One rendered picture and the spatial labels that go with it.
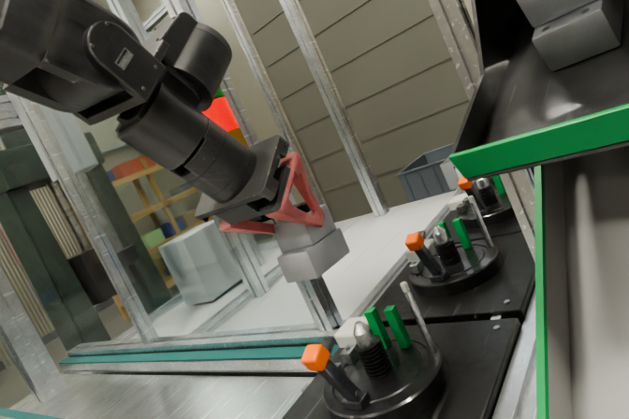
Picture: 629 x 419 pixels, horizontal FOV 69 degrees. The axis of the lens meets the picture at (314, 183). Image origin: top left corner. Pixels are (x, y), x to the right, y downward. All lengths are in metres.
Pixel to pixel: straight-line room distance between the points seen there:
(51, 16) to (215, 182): 0.17
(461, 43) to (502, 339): 0.32
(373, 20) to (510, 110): 4.80
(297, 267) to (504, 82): 0.25
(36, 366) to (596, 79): 1.35
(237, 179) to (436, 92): 4.56
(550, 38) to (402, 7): 4.63
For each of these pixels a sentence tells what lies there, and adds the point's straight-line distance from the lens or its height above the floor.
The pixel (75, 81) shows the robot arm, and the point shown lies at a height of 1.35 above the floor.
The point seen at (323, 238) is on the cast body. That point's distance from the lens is 0.46.
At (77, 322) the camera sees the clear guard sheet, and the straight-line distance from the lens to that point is 1.76.
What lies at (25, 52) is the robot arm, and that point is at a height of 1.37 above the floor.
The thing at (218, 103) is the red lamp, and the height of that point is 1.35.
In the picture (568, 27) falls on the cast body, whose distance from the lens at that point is 0.35.
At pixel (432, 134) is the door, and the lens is 5.04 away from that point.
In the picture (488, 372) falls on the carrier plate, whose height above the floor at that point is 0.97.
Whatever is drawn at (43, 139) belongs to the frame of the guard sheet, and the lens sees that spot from 1.20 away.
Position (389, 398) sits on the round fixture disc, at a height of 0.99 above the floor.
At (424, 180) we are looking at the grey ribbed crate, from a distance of 2.51.
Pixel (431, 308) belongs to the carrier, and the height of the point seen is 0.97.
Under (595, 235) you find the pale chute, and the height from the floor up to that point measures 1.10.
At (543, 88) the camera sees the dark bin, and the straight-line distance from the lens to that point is 0.36.
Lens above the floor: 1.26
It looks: 6 degrees down
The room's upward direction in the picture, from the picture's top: 24 degrees counter-clockwise
